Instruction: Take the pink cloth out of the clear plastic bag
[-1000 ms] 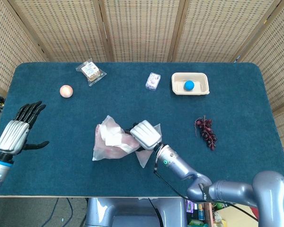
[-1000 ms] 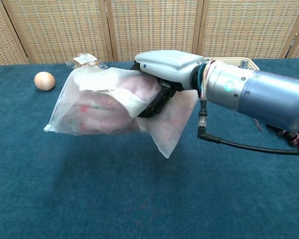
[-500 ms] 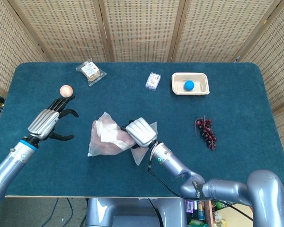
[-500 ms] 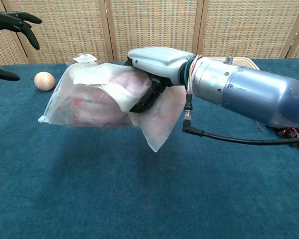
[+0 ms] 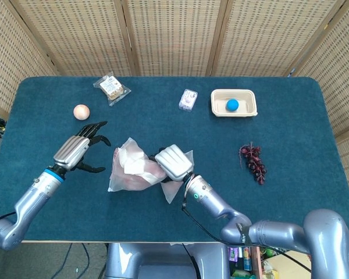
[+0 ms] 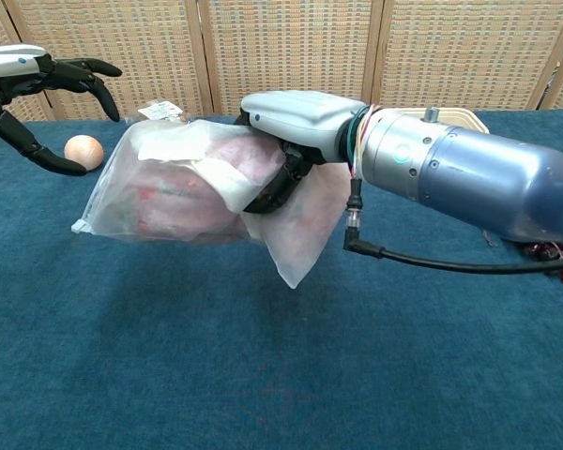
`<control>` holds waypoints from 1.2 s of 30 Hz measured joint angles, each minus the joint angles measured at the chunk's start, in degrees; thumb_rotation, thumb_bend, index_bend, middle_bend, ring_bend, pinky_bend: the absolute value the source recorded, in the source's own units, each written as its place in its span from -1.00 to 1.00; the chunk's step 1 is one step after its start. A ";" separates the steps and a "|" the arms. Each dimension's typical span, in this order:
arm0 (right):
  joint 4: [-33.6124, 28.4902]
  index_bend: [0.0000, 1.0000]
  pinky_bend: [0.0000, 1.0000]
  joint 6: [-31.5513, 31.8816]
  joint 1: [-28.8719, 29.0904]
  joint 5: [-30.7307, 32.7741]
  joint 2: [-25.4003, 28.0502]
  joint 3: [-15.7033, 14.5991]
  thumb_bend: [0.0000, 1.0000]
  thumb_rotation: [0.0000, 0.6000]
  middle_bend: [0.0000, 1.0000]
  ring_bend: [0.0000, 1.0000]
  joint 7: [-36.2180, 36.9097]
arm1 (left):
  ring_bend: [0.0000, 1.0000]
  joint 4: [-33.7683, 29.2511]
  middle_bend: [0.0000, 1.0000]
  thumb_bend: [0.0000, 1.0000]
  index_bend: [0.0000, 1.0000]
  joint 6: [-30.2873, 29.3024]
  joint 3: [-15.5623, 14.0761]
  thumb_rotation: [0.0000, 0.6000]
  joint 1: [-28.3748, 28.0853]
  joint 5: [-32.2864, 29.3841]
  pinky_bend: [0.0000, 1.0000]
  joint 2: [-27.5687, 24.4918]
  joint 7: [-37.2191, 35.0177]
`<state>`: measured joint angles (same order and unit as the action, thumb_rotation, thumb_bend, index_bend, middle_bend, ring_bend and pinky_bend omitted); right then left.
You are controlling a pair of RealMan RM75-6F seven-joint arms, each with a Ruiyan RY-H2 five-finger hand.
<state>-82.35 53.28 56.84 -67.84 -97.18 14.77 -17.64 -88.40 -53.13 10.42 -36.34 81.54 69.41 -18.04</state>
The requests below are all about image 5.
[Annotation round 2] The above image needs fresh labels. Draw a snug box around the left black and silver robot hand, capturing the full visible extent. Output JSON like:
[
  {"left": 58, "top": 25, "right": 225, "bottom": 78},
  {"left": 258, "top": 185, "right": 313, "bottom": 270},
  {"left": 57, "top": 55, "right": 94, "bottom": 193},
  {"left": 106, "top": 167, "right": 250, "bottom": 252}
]
[{"left": 52, "top": 120, "right": 112, "bottom": 174}]

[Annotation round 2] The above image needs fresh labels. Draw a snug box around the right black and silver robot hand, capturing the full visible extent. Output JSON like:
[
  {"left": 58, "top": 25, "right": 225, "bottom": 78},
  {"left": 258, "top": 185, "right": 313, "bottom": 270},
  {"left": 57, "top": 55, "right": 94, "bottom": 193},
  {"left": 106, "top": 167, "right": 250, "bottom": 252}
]
[{"left": 147, "top": 144, "right": 195, "bottom": 184}]

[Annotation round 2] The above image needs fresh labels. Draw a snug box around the translucent plastic bag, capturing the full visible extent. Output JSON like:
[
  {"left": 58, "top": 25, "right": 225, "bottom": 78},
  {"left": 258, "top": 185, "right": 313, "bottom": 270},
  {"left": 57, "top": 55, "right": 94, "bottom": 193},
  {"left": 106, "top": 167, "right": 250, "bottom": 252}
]
[{"left": 107, "top": 137, "right": 195, "bottom": 204}]

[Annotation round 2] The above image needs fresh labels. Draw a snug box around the peach coloured ball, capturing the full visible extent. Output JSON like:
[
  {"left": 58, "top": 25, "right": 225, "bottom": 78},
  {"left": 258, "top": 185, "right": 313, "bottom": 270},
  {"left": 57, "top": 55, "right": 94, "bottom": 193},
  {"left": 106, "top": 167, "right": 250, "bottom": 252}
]
[{"left": 73, "top": 103, "right": 91, "bottom": 121}]

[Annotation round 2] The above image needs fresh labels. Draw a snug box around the small purple white box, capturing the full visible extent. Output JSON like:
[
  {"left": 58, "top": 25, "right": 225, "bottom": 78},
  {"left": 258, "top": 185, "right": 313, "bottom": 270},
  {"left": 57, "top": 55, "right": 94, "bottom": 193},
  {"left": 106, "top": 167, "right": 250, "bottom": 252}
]
[{"left": 178, "top": 88, "right": 198, "bottom": 112}]

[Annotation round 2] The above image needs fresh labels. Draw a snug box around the blue carpet table mat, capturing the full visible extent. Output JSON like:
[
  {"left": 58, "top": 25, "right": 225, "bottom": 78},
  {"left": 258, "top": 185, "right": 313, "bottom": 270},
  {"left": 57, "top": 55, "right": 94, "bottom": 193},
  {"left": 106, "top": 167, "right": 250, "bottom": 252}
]
[{"left": 0, "top": 76, "right": 349, "bottom": 244}]

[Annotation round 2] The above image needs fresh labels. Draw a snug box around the clear wrapped snack packet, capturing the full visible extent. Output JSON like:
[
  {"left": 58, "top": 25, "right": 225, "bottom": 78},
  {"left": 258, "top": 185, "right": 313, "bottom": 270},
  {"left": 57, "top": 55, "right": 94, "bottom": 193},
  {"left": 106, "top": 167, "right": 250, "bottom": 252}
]
[{"left": 92, "top": 71, "right": 131, "bottom": 107}]

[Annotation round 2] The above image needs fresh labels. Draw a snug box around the dark purple grape bunch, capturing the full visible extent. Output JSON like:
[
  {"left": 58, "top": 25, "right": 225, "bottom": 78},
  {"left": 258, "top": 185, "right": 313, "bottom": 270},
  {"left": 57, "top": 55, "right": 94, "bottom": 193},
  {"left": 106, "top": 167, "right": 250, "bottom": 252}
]
[{"left": 238, "top": 141, "right": 268, "bottom": 186}]

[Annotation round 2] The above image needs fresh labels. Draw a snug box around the blue ball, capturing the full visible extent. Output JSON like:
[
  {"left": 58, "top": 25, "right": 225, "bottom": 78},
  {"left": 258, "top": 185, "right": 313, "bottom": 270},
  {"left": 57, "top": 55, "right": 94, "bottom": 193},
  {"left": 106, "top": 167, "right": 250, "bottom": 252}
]
[{"left": 225, "top": 98, "right": 240, "bottom": 112}]

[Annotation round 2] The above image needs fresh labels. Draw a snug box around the beige food tray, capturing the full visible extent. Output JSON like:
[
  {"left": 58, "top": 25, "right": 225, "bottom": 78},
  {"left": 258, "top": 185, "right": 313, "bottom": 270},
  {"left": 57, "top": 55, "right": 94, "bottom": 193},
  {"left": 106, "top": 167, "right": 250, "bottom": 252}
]
[{"left": 211, "top": 88, "right": 258, "bottom": 118}]

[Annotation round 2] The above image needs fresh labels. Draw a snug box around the grey robot torso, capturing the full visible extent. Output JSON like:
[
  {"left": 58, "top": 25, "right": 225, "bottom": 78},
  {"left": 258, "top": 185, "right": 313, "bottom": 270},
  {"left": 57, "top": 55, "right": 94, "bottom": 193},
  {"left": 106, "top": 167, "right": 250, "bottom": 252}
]
[{"left": 104, "top": 242, "right": 231, "bottom": 279}]

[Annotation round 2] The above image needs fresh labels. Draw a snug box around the purple packaged item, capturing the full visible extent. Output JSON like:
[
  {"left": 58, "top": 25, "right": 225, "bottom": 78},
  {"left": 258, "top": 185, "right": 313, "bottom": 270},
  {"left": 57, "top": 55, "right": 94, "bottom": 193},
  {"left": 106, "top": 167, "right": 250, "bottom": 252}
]
[{"left": 227, "top": 246, "right": 240, "bottom": 262}]

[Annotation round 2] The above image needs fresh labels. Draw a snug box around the woven folding screen panel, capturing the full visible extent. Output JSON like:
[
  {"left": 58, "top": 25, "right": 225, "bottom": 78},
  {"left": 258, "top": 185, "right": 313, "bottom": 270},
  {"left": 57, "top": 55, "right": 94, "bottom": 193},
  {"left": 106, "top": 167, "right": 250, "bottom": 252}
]
[
  {"left": 287, "top": 0, "right": 349, "bottom": 188},
  {"left": 120, "top": 0, "right": 228, "bottom": 77},
  {"left": 211, "top": 0, "right": 347, "bottom": 78},
  {"left": 0, "top": 0, "right": 59, "bottom": 117},
  {"left": 9, "top": 0, "right": 135, "bottom": 77}
]

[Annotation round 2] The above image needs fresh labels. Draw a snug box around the blue labelled bottle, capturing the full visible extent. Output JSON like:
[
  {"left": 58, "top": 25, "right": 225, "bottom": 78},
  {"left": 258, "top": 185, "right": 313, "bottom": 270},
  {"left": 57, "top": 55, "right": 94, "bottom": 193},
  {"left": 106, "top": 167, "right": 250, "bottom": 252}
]
[{"left": 241, "top": 246, "right": 252, "bottom": 271}]

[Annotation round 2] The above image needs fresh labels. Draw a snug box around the tan paper envelope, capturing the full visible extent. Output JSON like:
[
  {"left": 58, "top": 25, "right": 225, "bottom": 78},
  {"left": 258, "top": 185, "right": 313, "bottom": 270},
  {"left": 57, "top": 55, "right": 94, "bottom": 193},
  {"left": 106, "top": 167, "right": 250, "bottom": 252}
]
[{"left": 266, "top": 249, "right": 312, "bottom": 279}]

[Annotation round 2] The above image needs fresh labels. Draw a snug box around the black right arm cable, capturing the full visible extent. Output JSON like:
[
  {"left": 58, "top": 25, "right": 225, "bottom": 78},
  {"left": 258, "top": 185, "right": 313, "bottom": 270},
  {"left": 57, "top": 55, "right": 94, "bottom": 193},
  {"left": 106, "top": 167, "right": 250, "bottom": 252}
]
[{"left": 181, "top": 200, "right": 312, "bottom": 274}]

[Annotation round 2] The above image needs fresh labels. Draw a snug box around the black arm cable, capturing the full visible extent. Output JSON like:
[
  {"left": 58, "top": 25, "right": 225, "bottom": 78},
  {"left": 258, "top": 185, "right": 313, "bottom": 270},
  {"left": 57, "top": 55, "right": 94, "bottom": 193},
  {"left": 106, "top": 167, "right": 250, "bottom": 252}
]
[
  {"left": 0, "top": 212, "right": 17, "bottom": 226},
  {"left": 181, "top": 200, "right": 312, "bottom": 274}
]

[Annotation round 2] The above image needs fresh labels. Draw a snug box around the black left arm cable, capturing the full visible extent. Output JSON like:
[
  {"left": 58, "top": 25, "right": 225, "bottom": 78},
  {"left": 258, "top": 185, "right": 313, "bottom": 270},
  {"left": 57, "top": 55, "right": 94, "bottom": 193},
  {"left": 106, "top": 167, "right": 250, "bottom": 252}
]
[{"left": 0, "top": 212, "right": 17, "bottom": 226}]

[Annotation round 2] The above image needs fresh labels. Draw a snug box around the black torso cable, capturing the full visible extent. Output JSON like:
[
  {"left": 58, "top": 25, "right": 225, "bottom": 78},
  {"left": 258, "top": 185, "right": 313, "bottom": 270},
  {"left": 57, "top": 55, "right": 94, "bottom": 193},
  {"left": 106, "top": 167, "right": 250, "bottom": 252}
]
[{"left": 181, "top": 243, "right": 200, "bottom": 279}]

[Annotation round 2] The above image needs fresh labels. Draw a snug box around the blue floor cable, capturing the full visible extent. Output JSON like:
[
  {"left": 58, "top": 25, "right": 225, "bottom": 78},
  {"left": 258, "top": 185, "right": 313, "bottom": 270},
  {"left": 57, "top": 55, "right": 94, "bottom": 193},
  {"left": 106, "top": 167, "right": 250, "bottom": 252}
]
[{"left": 51, "top": 243, "right": 91, "bottom": 279}]

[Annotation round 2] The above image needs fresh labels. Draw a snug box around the brown wooden post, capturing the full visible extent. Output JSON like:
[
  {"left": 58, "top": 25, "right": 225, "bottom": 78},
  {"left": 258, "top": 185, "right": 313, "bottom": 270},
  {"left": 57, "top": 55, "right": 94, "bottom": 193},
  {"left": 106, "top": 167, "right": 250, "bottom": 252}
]
[{"left": 250, "top": 246, "right": 264, "bottom": 279}]

